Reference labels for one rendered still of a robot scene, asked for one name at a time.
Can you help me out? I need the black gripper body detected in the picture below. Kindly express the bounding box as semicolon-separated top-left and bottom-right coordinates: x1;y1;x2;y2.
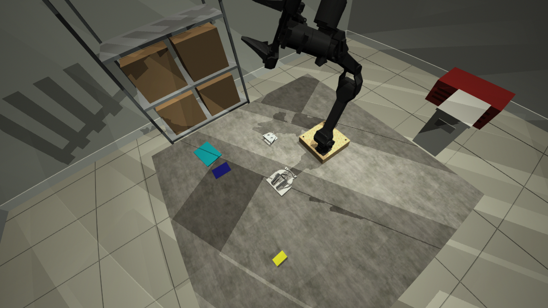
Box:
264;0;313;69

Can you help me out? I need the cyan flat rectangular plate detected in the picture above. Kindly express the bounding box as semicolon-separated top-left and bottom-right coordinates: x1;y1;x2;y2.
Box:
194;142;222;167

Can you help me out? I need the blue rectangular plate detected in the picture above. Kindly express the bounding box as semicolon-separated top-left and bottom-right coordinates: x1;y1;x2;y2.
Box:
212;162;231;179

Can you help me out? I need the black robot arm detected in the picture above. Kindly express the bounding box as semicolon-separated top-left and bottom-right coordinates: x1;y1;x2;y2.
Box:
304;0;363;156

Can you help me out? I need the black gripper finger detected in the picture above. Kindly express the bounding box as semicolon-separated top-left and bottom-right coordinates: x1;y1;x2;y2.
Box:
241;36;268;63
252;0;285;12

